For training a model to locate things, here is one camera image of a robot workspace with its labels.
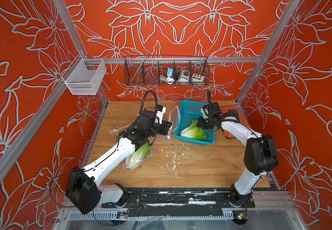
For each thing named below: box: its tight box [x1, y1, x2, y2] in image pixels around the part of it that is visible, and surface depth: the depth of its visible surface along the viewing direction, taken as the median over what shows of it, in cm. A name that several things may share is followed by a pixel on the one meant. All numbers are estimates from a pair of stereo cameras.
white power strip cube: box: [191, 73, 205, 85], surface depth 96 cm
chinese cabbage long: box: [125, 141, 151, 170], surface depth 82 cm
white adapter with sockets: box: [178, 68, 190, 83], surface depth 93 cm
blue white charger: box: [166, 68, 174, 78], surface depth 85 cm
